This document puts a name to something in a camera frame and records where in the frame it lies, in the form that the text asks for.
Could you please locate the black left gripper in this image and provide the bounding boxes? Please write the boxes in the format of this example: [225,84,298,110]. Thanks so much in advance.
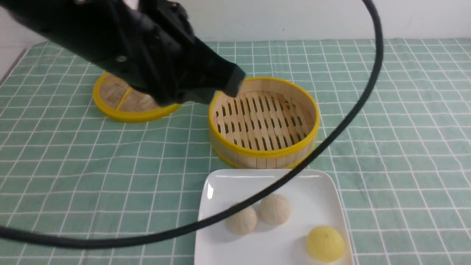
[110,0,246,107]

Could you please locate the white steamed bun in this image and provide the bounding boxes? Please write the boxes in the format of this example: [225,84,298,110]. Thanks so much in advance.
[260,194,291,226]

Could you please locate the yellow steamed bun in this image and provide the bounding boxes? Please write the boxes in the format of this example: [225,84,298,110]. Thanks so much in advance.
[305,225,346,263]

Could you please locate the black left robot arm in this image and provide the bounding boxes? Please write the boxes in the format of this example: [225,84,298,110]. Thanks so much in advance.
[0,0,245,107]

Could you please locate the beige steamed bun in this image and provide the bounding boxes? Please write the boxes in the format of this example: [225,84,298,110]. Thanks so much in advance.
[225,206,258,236]

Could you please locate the white square plate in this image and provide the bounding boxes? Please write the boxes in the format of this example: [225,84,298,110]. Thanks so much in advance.
[194,169,354,265]

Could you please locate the yellow bamboo steamer lid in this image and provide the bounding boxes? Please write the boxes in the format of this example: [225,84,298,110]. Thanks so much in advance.
[92,72,181,123]

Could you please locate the yellow bamboo steamer basket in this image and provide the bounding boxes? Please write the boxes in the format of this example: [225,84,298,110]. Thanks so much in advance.
[208,77,320,169]

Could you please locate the black cable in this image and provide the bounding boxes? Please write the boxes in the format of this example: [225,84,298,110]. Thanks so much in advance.
[0,0,384,249]

